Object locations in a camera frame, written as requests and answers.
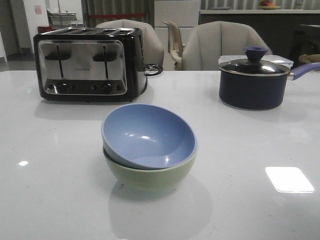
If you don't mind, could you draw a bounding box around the blue bowl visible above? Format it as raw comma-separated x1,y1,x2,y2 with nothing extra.
101,103,197,170

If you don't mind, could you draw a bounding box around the light green bowl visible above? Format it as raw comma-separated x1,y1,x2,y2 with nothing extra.
102,150,198,191

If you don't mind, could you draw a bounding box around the left beige upholstered chair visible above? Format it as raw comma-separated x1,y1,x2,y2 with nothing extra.
95,18,165,71

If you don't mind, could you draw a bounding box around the beige upholstered chair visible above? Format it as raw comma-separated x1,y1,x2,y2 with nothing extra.
181,21,272,71
95,18,165,71

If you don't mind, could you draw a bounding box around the beige office chair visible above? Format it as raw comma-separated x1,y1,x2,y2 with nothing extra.
163,21,184,71

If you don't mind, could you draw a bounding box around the dark blue saucepan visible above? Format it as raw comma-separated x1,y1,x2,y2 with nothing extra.
219,62,320,110

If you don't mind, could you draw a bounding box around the right beige upholstered chair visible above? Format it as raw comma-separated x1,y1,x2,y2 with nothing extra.
181,21,272,71

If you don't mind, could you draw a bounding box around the black chrome toaster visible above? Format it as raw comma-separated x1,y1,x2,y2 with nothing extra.
33,27,148,102

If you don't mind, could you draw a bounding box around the glass lid with blue knob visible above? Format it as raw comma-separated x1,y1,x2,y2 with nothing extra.
218,46,290,77

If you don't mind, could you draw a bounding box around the red box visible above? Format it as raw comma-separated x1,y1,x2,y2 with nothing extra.
37,25,52,34

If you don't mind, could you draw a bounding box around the fruit bowl on counter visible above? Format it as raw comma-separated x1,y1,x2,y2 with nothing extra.
258,0,281,10

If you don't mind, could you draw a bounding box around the black toaster power cord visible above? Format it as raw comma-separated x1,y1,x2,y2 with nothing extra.
143,63,163,77

